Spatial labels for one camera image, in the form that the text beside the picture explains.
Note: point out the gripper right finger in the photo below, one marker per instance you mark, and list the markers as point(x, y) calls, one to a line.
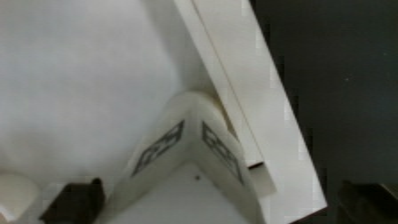
point(366, 203)

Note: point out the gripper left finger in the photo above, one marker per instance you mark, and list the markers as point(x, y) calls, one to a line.
point(76, 204)

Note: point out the white square table top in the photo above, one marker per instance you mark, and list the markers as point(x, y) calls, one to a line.
point(99, 58)

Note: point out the white table leg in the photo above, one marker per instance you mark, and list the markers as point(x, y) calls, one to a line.
point(17, 194)
point(184, 185)

